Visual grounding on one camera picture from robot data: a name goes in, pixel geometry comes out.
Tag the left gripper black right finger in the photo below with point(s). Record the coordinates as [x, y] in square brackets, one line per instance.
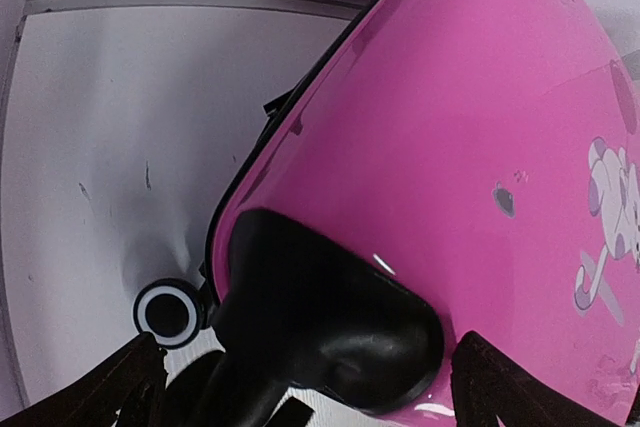
[488, 388]

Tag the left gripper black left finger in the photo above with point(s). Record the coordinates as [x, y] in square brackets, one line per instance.
[126, 389]

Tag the pink cartoon child suitcase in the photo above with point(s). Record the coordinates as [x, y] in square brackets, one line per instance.
[446, 166]

